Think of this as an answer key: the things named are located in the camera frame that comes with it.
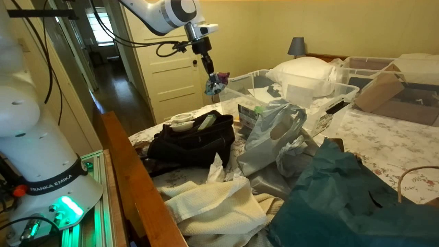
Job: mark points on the wooden headboard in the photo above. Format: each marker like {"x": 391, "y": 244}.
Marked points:
{"x": 327, "y": 58}

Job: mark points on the brown cardboard box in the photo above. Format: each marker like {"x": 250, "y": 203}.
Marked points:
{"x": 379, "y": 91}

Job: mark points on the black camera mount rod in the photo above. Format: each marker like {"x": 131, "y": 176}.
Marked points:
{"x": 42, "y": 14}

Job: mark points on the large grey plastic bag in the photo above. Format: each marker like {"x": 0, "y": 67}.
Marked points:
{"x": 269, "y": 137}

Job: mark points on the cream towel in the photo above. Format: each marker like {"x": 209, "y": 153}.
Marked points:
{"x": 214, "y": 210}

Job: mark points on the clear bin holding cardboard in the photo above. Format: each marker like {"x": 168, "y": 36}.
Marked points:
{"x": 365, "y": 66}

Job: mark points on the white paper sheet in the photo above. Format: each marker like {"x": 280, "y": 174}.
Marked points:
{"x": 273, "y": 91}

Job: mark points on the black fabric bag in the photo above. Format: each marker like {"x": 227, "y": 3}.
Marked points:
{"x": 193, "y": 148}

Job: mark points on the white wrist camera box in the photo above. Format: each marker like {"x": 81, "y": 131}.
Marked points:
{"x": 208, "y": 29}

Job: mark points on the white plastic sheet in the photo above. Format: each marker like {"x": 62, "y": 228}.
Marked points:
{"x": 419, "y": 66}

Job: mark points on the grey folded cloth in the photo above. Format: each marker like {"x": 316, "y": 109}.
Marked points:
{"x": 269, "y": 183}

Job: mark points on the empty clear plastic bin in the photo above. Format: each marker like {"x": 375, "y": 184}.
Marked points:
{"x": 238, "y": 87}

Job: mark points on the black flat remote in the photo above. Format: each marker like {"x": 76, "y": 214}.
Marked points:
{"x": 338, "y": 107}

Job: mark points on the teal cloth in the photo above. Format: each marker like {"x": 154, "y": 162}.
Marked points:
{"x": 338, "y": 201}

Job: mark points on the small crumpled grey plastic bag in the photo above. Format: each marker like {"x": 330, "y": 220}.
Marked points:
{"x": 293, "y": 159}

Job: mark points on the white pillow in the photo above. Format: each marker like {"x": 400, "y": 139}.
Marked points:
{"x": 304, "y": 70}

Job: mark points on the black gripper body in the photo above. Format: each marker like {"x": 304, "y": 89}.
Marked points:
{"x": 202, "y": 46}

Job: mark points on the dark printed box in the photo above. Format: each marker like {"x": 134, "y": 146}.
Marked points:
{"x": 247, "y": 120}

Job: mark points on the green lit metal base frame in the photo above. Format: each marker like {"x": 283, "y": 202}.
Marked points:
{"x": 98, "y": 220}

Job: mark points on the floral bedspread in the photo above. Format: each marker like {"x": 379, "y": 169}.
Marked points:
{"x": 389, "y": 142}

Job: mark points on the grey lamp shade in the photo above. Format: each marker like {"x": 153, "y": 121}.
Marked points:
{"x": 297, "y": 47}

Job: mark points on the multicolour wrapper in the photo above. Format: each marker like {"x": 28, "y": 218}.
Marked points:
{"x": 217, "y": 84}

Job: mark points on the pale green tube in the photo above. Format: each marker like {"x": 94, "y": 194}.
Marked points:
{"x": 208, "y": 121}

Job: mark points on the white Franka Panda arm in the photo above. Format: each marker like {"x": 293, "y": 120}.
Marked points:
{"x": 36, "y": 146}

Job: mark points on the wooden bed footboard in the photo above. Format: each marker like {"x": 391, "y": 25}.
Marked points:
{"x": 138, "y": 192}

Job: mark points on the bright distant window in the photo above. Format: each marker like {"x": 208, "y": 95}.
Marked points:
{"x": 102, "y": 28}

